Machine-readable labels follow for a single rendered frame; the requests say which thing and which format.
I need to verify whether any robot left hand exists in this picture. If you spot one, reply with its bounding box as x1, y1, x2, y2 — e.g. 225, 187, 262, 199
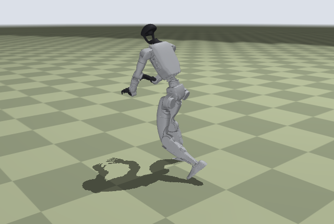
121, 87, 132, 96

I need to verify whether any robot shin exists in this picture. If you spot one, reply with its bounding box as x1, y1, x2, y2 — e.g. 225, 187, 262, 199
161, 136, 198, 167
168, 126, 183, 145

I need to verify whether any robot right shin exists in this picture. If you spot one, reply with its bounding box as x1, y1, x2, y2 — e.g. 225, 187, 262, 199
168, 126, 183, 145

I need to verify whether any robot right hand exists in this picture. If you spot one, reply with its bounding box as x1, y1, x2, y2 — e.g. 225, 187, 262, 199
140, 74, 157, 82

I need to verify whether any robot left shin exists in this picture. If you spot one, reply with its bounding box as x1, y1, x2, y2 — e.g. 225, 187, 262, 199
161, 136, 198, 167

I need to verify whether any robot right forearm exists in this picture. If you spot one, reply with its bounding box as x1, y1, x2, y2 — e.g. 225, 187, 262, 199
152, 74, 162, 85

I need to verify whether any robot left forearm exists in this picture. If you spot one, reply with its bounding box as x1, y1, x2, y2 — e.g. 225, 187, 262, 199
129, 72, 139, 97

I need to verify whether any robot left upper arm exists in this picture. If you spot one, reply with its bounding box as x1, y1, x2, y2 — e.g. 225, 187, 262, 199
134, 48, 152, 80

